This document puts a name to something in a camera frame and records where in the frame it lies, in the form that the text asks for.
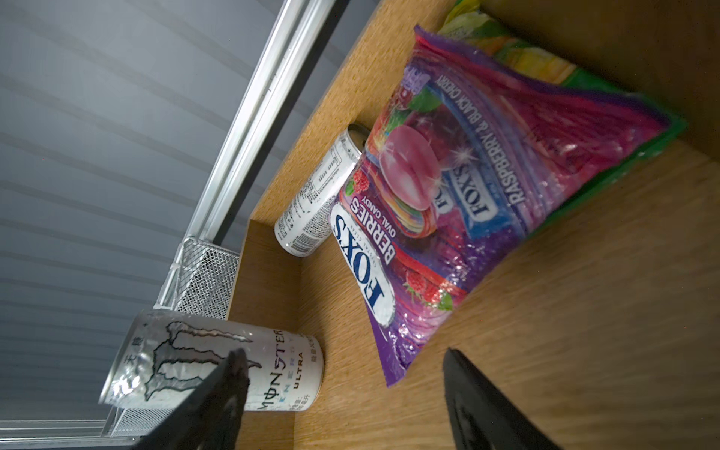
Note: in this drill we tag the wooden shelf unit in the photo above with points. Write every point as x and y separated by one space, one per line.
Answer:
603 328

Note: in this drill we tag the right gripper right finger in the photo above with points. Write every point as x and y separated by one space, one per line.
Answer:
480 415

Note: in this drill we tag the lying white can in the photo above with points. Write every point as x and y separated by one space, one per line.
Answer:
304 225

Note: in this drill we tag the green candy bag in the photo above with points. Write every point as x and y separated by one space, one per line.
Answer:
562 67

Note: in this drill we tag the purple candy bag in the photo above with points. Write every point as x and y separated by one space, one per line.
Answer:
468 159

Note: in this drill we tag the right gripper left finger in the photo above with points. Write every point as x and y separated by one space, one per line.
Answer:
211 416

